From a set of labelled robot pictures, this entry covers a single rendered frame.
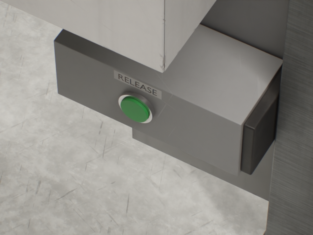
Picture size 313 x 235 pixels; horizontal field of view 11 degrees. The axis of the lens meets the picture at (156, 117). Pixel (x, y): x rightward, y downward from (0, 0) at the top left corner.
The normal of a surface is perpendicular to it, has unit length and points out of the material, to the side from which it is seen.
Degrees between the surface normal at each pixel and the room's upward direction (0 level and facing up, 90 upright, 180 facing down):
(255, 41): 90
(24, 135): 0
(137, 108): 90
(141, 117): 90
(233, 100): 0
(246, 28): 90
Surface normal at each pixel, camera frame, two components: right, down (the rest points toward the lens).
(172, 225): 0.00, -0.60
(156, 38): -0.50, 0.69
